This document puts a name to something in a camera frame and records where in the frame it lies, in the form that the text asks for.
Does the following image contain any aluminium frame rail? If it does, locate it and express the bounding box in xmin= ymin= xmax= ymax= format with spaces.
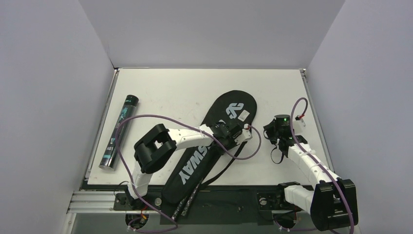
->
xmin=66 ymin=190 xmax=357 ymax=215

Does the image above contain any black badminton racket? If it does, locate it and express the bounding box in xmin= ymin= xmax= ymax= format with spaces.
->
xmin=171 ymin=193 xmax=191 ymax=221
xmin=181 ymin=182 xmax=202 ymax=216

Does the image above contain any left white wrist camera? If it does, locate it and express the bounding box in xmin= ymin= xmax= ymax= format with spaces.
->
xmin=234 ymin=124 xmax=252 ymax=145

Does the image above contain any black shuttlecock tube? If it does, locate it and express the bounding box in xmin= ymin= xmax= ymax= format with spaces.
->
xmin=98 ymin=95 xmax=139 ymax=171

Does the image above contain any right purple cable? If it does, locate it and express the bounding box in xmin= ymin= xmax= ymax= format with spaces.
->
xmin=274 ymin=97 xmax=356 ymax=234

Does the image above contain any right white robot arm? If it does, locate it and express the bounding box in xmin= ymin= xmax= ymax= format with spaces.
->
xmin=263 ymin=115 xmax=358 ymax=231

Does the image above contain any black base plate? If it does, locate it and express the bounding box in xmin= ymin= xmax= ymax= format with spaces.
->
xmin=113 ymin=185 xmax=301 ymax=227

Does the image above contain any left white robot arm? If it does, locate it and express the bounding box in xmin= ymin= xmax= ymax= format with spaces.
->
xmin=125 ymin=120 xmax=251 ymax=210

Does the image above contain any black Crossway racket bag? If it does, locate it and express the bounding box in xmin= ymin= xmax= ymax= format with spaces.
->
xmin=161 ymin=90 xmax=258 ymax=205

